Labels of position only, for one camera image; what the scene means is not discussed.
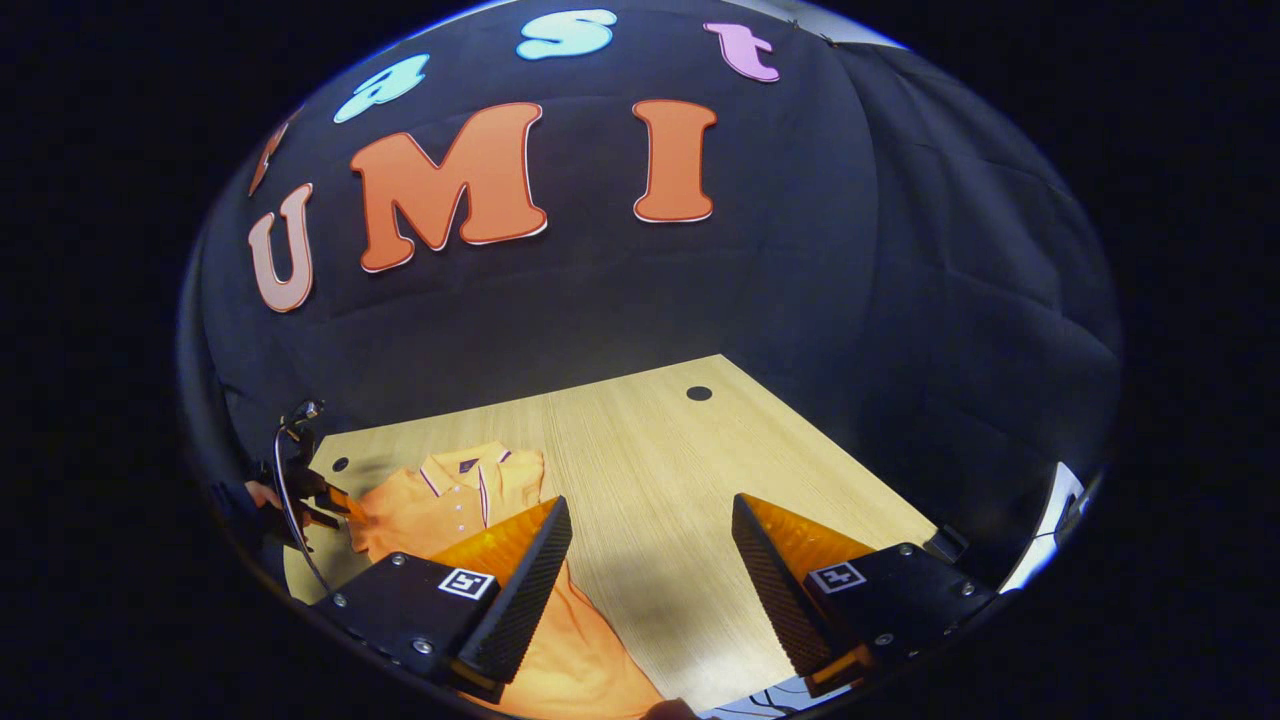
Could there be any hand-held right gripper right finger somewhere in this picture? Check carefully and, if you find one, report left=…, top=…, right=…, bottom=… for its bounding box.
left=730, top=492, right=1001, bottom=701

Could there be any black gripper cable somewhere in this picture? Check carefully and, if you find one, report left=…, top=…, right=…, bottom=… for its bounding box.
left=273, top=420, right=336, bottom=596

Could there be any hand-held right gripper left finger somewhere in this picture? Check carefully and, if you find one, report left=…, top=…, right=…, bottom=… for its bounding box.
left=310, top=495, right=574, bottom=706

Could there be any orange polo T-shirt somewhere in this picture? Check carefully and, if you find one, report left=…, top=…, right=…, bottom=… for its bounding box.
left=345, top=442, right=666, bottom=720

